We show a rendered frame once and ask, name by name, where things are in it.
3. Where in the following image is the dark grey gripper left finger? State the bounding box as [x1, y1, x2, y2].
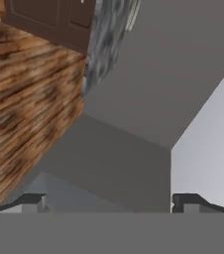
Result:
[0, 192, 51, 214]

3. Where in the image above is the dark brown cupboard run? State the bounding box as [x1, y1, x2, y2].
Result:
[1, 0, 99, 57]

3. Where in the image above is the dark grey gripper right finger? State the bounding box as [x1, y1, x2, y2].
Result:
[170, 192, 224, 214]

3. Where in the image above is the pale striped wire stand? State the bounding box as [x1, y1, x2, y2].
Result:
[124, 0, 142, 33]

